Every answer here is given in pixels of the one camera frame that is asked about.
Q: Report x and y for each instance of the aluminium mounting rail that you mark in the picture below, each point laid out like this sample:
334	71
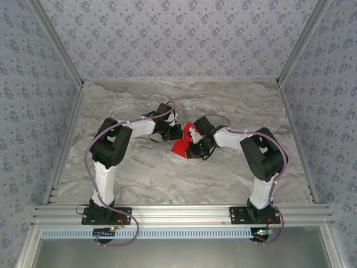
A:
178	215

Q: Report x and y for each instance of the black adapter board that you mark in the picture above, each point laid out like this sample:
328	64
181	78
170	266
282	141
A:
103	232

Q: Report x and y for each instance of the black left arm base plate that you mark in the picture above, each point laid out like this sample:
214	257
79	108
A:
125	216

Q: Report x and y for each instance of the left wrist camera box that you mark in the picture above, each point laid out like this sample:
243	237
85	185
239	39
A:
162	111

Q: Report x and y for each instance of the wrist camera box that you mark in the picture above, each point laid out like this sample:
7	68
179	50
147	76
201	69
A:
204	124
162	111

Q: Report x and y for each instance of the aluminium table side rail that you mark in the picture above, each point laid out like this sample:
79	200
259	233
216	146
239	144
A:
67	139
298	139

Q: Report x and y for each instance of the aluminium frame post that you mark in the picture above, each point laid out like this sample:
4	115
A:
58	42
301	42

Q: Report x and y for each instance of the red square paper sheet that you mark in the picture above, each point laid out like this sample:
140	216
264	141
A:
180	146

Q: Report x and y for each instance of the adapter board with green light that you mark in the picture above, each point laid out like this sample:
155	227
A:
263	232

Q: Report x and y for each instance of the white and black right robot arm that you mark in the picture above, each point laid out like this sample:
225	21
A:
262	156

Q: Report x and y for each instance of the grey metal panel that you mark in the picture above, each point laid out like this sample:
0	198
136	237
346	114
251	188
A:
178	254

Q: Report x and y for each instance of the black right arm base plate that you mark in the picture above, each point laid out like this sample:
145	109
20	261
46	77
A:
237	215

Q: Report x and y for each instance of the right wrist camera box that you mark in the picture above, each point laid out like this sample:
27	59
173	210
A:
204	124

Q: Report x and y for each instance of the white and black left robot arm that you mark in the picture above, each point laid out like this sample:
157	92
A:
106	181

